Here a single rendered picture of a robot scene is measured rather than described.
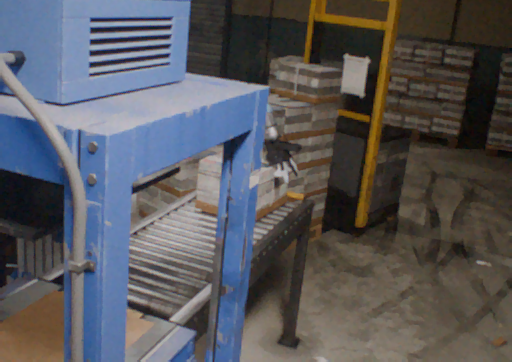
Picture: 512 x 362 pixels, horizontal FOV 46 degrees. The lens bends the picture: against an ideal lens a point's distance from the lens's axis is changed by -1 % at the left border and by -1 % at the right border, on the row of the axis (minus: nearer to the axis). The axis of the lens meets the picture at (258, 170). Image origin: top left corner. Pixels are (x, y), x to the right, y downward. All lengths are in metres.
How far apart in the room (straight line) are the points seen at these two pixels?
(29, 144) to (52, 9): 0.24
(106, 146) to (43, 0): 0.31
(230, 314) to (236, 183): 0.37
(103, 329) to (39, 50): 0.49
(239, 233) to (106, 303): 0.60
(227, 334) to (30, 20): 0.98
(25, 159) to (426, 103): 7.65
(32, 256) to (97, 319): 2.27
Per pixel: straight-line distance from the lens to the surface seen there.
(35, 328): 1.86
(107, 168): 0.94
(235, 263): 1.59
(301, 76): 4.23
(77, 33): 1.13
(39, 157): 1.02
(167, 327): 1.85
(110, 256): 1.01
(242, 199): 1.52
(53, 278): 2.12
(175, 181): 3.44
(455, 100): 8.40
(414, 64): 8.43
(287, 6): 10.55
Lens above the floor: 1.78
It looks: 17 degrees down
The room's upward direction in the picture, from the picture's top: 6 degrees clockwise
